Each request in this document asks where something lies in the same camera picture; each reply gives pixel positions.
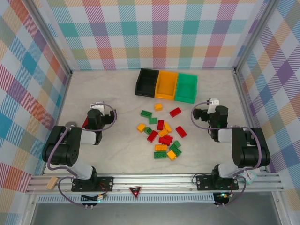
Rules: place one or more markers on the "yellow power connector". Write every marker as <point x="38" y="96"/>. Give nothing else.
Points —
<point x="225" y="195"/>
<point x="102" y="196"/>

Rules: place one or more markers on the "yellow plastic bin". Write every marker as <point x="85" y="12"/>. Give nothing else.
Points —
<point x="166" y="85"/>

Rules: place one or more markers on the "small wooden block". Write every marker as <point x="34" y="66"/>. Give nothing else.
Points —
<point x="52" y="183"/>

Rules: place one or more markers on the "small yellow lego brick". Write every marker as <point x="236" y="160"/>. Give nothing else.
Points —
<point x="141" y="127"/>
<point x="171" y="155"/>
<point x="158" y="107"/>

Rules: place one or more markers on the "small teal alarm clock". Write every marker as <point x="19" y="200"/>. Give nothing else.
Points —
<point x="248" y="177"/>

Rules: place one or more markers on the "small green lego brick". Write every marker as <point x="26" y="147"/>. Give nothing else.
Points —
<point x="153" y="120"/>
<point x="147" y="130"/>
<point x="176" y="143"/>

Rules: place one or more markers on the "black plastic bin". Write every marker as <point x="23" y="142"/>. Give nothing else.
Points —
<point x="146" y="83"/>

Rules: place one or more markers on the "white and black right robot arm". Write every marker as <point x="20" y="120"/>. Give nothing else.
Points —
<point x="225" y="136"/>

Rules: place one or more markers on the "green plastic bin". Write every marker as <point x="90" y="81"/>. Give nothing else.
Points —
<point x="186" y="87"/>

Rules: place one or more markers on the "aluminium mounting rail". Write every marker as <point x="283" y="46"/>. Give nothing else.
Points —
<point x="152" y="181"/>

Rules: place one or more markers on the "long yellow lego brick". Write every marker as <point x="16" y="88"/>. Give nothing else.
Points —
<point x="163" y="132"/>
<point x="161" y="147"/>

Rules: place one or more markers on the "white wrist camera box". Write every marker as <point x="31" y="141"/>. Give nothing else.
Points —
<point x="213" y="105"/>
<point x="100" y="106"/>

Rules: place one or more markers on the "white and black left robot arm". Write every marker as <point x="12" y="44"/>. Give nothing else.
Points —
<point x="85" y="137"/>

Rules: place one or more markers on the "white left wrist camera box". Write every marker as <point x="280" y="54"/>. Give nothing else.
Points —
<point x="100" y="106"/>

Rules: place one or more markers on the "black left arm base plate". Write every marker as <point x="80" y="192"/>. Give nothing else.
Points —
<point x="105" y="182"/>

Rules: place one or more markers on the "aluminium frame post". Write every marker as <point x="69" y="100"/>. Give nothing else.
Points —
<point x="256" y="35"/>
<point x="50" y="37"/>

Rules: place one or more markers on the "red toy microphone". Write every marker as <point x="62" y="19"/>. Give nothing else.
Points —
<point x="85" y="123"/>

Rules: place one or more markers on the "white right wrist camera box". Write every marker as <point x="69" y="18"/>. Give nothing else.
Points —
<point x="213" y="105"/>

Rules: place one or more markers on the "red triangle sign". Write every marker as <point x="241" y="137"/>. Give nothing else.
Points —
<point x="136" y="191"/>

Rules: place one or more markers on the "aluminium side rail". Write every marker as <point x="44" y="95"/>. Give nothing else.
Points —
<point x="243" y="100"/>
<point x="59" y="112"/>

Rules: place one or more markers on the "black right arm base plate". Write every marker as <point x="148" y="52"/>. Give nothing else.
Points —
<point x="202" y="182"/>

